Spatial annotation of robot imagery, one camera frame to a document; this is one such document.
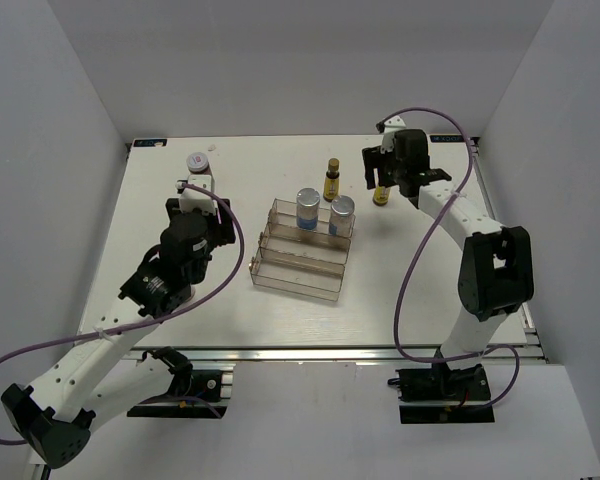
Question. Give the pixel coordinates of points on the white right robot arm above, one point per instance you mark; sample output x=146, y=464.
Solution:
x=496, y=272

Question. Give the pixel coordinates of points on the blue label right corner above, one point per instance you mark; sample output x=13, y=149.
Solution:
x=446, y=138

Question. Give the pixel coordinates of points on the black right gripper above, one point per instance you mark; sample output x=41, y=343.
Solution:
x=374, y=159

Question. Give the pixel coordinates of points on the blue label left corner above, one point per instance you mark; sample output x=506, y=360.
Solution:
x=149, y=143

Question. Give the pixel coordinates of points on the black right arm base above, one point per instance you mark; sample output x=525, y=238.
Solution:
x=438, y=395

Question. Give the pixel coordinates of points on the white blue jar silver lid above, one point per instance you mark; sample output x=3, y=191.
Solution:
x=307, y=208

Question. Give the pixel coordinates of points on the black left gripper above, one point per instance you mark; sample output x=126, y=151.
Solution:
x=224, y=232

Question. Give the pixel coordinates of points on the clear three-tier organizer rack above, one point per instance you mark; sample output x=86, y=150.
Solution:
x=302, y=262

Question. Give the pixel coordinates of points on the blue label corner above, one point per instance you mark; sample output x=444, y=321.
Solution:
x=149, y=143
x=446, y=138

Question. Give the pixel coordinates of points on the brown jar white red lid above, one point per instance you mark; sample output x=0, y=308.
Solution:
x=198, y=164

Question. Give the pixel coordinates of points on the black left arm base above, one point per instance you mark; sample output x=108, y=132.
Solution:
x=193, y=393

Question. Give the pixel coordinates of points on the yellow-label oil bottle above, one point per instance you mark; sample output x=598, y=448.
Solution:
x=381, y=196
x=331, y=183

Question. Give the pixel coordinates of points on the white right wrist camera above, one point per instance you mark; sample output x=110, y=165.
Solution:
x=388, y=128

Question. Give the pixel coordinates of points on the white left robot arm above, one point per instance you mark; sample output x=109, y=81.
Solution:
x=57, y=413

